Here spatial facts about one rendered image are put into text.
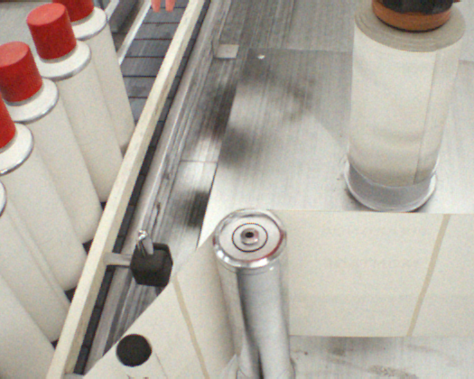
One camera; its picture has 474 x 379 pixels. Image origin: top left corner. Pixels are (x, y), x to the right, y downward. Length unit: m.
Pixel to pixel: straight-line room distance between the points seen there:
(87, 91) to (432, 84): 0.27
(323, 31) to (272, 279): 0.58
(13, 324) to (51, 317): 0.08
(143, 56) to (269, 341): 0.47
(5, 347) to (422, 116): 0.35
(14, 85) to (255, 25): 0.49
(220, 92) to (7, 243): 0.42
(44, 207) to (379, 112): 0.27
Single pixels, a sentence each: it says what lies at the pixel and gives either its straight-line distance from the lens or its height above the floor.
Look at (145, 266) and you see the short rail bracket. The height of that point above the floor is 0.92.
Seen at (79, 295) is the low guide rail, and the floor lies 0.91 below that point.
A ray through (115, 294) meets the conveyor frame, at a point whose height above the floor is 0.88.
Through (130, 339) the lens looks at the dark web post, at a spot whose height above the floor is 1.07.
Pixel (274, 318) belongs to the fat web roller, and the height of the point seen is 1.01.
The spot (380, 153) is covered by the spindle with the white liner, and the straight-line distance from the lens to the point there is 0.51.
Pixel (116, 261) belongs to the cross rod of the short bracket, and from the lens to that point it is 0.51.
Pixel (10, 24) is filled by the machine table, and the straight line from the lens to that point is 1.02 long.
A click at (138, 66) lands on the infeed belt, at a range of 0.74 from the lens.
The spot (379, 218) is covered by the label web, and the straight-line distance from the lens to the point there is 0.33.
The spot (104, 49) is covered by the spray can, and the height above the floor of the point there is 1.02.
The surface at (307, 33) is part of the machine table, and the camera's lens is 0.85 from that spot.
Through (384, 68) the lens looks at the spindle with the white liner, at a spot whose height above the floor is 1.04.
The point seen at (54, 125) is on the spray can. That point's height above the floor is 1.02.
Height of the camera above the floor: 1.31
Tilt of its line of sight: 49 degrees down
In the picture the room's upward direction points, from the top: 8 degrees counter-clockwise
